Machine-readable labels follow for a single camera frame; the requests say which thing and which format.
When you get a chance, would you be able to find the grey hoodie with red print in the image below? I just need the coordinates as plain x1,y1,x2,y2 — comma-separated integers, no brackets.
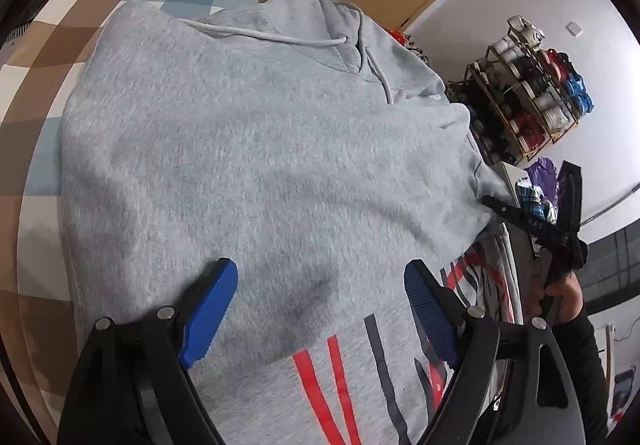
59,0,526,445

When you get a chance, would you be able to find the person's right hand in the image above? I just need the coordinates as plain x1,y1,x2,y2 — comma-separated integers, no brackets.
540,270,585,326

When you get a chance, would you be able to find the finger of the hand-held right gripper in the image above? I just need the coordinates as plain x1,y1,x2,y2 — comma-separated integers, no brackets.
481,194,569,247
556,162,584,237

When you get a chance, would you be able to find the thin metal pole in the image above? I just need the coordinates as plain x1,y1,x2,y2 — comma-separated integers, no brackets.
580,190,636,226

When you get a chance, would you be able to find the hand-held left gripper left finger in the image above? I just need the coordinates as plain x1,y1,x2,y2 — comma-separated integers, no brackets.
56,257,239,445

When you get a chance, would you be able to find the blue plaid shirt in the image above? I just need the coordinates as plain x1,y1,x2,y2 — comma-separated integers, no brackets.
515,175,558,226

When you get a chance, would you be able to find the dark window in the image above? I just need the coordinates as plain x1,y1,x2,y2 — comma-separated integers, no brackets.
580,220,640,316

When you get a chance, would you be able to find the checkered blanket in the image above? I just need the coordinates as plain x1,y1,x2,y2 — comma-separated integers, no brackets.
0,0,281,431

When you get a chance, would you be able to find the grey upholstered nightstand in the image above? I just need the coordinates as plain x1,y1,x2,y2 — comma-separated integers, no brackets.
492,160,531,226

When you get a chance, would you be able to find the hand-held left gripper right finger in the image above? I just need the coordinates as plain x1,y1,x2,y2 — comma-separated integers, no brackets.
403,259,587,445

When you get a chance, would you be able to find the purple plastic bag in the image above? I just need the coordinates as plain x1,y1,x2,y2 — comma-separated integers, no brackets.
525,158,563,206

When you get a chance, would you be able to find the wooden shoe rack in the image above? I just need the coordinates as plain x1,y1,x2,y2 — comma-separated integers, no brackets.
465,15,593,166

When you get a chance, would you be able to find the person's right forearm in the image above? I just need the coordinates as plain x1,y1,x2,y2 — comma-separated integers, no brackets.
550,310,610,445

